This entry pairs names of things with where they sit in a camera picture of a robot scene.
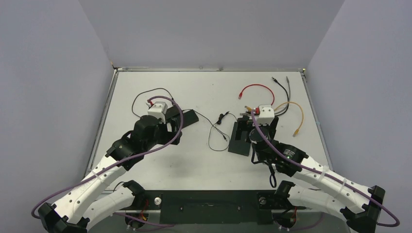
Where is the black network switch box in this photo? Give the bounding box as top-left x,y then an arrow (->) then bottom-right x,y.
227,122 -> 251,157

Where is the black power plug cable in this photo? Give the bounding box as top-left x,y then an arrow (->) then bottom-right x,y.
193,111 -> 238,152

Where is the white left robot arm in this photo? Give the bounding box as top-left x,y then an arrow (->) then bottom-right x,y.
37,113 -> 184,233

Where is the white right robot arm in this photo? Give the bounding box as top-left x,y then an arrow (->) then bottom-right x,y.
234,116 -> 386,233

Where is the black ribbed power adapter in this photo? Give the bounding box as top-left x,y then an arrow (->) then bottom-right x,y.
165,106 -> 199,128

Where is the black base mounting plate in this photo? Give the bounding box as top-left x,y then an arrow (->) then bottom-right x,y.
126,190 -> 295,225

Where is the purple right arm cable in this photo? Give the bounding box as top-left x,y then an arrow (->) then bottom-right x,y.
251,109 -> 400,228

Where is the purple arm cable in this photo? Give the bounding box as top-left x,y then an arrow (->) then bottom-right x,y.
31,96 -> 185,219
251,109 -> 400,228

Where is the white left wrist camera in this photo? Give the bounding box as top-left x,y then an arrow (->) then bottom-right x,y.
147,101 -> 168,124

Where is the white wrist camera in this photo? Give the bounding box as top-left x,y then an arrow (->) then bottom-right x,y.
257,104 -> 275,126
147,101 -> 168,124

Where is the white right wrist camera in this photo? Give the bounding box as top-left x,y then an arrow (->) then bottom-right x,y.
257,104 -> 275,126

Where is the black adapter mains cable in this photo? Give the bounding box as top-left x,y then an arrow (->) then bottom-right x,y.
131,88 -> 174,118

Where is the orange ethernet cable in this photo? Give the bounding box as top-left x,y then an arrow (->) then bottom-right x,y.
245,101 -> 305,138

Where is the red ethernet cable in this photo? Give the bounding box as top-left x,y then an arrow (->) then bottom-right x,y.
238,84 -> 275,107

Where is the black ethernet cable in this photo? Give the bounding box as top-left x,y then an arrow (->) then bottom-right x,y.
246,76 -> 291,117

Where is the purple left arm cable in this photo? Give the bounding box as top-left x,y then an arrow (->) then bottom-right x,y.
31,96 -> 185,219

